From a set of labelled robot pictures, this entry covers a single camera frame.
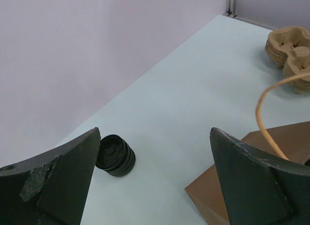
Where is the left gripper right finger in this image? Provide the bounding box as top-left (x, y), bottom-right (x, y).
top-left (210, 128), bottom-right (310, 225)

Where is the brown paper bag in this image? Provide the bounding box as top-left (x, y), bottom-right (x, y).
top-left (184, 73), bottom-right (310, 225)

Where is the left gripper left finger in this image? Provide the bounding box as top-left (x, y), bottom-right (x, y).
top-left (0, 127), bottom-right (101, 225)

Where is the stack of black lids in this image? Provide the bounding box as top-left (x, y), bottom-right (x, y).
top-left (95, 135), bottom-right (136, 177)

